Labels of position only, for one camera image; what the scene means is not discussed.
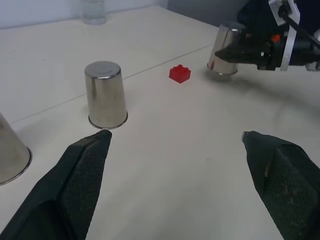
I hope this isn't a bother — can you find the shiny steel cup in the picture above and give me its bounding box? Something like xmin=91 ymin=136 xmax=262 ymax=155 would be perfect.
xmin=206 ymin=22 xmax=248 ymax=76
xmin=84 ymin=60 xmax=129 ymax=130
xmin=0 ymin=112 xmax=33 ymax=187

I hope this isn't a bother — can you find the clear drinking glass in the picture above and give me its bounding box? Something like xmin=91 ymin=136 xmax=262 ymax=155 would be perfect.
xmin=80 ymin=0 xmax=108 ymax=26

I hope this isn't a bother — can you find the small red toy brick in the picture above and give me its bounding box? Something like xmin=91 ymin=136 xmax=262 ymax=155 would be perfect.
xmin=168 ymin=64 xmax=193 ymax=85

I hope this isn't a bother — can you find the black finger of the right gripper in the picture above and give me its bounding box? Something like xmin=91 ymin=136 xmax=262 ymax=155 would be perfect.
xmin=214 ymin=44 xmax=261 ymax=64
xmin=243 ymin=31 xmax=271 ymax=46

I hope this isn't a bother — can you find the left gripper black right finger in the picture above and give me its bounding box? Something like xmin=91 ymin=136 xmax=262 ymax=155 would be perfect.
xmin=240 ymin=130 xmax=320 ymax=240

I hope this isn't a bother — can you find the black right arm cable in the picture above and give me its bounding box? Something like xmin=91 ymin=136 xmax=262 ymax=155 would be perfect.
xmin=278 ymin=3 xmax=320 ymax=49

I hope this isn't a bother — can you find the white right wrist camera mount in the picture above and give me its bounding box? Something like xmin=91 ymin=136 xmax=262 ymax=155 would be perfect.
xmin=268 ymin=0 xmax=301 ymax=72

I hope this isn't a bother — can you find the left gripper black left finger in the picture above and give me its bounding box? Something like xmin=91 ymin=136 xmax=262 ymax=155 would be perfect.
xmin=0 ymin=129 xmax=113 ymax=240

